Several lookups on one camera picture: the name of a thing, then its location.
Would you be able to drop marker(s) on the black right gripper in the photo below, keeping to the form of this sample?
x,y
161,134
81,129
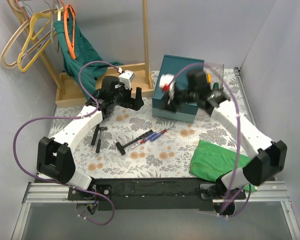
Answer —
x,y
179,96

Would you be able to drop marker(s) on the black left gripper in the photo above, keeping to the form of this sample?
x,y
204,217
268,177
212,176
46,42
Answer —
x,y
128,97

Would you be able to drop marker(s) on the small claw hammer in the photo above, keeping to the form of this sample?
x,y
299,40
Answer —
x,y
100,130

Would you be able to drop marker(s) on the black rubber mallet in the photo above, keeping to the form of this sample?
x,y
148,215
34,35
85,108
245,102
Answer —
x,y
121,148

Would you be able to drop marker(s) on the orange handle screwdriver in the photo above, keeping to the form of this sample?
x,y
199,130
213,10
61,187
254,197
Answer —
x,y
209,78

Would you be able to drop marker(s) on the green handle screwdriver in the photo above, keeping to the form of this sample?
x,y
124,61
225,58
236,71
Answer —
x,y
215,86

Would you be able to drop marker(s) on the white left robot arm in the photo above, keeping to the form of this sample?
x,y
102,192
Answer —
x,y
55,155

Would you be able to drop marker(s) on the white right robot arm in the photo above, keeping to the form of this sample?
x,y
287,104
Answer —
x,y
267,157

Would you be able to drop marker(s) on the clear plastic container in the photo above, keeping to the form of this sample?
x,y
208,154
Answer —
x,y
218,72

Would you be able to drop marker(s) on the dark green garment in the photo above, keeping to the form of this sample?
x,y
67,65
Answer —
x,y
84,53

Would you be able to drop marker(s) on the wooden rack base tray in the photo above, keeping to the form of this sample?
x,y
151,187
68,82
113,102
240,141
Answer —
x,y
72,95

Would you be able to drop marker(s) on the green cloth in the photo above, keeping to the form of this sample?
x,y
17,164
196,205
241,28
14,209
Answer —
x,y
210,161

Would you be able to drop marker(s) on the wooden rack pole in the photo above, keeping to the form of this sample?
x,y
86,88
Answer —
x,y
145,39

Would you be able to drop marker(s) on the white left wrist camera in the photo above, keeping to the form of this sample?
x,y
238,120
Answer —
x,y
126,78

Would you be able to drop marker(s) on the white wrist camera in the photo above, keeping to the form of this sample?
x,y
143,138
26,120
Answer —
x,y
167,83
126,78

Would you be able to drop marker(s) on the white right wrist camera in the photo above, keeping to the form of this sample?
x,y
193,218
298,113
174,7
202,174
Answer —
x,y
167,83

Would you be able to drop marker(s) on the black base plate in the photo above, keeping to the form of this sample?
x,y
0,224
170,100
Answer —
x,y
156,193

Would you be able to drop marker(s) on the aluminium frame rail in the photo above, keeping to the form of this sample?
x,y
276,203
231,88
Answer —
x,y
38,193

